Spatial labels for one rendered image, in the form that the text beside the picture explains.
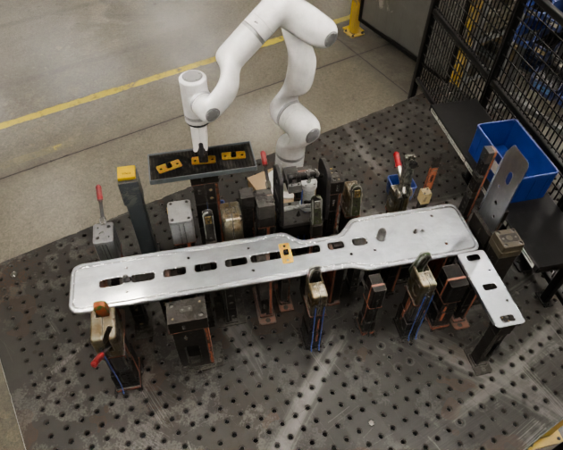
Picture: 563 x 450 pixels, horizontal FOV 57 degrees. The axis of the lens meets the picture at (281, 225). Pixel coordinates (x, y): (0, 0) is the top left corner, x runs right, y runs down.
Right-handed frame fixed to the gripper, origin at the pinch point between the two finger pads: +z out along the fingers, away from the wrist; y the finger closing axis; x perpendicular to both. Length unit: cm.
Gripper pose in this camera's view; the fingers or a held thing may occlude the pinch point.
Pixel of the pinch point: (203, 154)
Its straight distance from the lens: 182.0
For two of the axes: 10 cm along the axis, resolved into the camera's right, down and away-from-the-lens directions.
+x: 9.9, -0.9, 1.0
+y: 1.3, 7.6, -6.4
